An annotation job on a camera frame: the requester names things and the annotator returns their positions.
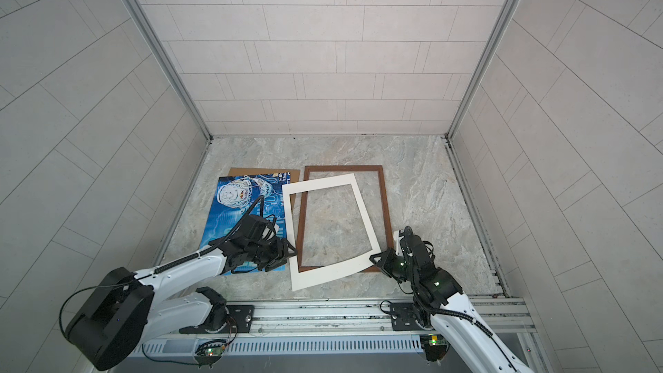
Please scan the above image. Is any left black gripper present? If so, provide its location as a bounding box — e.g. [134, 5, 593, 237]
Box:
[246, 237, 301, 271]

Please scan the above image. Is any blue poster photo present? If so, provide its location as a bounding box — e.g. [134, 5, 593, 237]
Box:
[200, 176, 297, 275]

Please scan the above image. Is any brown wooden picture frame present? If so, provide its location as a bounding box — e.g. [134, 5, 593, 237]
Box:
[296, 165, 393, 272]

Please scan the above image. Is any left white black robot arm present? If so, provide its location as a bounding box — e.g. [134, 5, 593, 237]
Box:
[59, 209, 297, 371]

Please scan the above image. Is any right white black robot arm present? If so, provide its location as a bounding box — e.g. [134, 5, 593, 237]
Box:
[369, 226, 532, 372]

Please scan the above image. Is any brown cardboard backing board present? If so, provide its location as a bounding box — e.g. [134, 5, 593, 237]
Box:
[216, 168, 300, 211]

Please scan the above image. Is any right controller circuit board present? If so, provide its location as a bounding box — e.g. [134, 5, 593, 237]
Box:
[420, 335, 451, 364]

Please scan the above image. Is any controller circuit board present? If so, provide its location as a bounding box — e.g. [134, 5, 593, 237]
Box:
[420, 335, 451, 364]
[194, 339, 227, 365]

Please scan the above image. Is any left controller circuit board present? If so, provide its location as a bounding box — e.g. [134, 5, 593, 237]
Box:
[194, 339, 227, 365]

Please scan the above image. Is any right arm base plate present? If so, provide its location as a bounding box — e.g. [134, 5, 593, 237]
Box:
[390, 302, 431, 332]

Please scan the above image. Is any aluminium mounting rail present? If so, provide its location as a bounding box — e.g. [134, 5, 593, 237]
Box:
[148, 296, 536, 340]

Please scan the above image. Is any left corner aluminium post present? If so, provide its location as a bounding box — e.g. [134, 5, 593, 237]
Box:
[122, 0, 213, 143]

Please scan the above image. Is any corner aluminium post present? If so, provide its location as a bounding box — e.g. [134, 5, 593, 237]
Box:
[122, 0, 213, 143]
[446, 0, 520, 141]

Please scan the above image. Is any right corner aluminium post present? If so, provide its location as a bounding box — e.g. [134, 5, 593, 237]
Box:
[446, 0, 520, 141]

